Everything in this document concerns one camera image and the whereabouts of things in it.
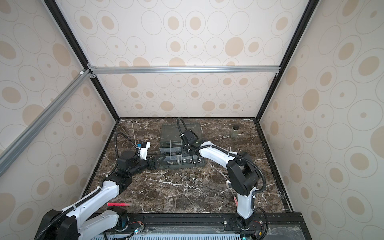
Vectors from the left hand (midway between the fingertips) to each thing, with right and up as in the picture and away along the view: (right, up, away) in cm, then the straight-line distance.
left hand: (164, 155), depth 79 cm
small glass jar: (+44, +13, +23) cm, 51 cm away
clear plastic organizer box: (0, +3, +20) cm, 21 cm away
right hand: (+10, +1, +13) cm, 17 cm away
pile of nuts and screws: (+16, -16, +8) cm, 24 cm away
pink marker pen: (-25, -27, 0) cm, 36 cm away
